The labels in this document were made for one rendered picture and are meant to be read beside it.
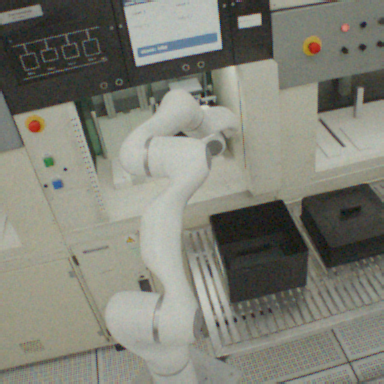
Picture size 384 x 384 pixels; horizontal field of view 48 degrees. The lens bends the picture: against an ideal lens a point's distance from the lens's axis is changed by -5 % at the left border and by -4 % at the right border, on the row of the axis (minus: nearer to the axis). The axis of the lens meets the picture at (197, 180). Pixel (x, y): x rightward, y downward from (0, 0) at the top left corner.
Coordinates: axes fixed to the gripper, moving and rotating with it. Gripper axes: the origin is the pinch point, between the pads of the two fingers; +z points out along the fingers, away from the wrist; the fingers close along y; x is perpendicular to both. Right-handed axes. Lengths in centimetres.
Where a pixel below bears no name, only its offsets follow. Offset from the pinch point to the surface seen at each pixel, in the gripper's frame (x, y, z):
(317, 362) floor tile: -120, 33, -52
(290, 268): -33, 14, -62
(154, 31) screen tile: 37.4, -10.8, -17.0
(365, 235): -34, 45, -56
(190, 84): 2.6, 2.3, 13.3
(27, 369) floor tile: -119, -110, -14
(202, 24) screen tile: 36.6, 4.3, -17.2
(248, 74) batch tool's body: 18.8, 16.3, -22.3
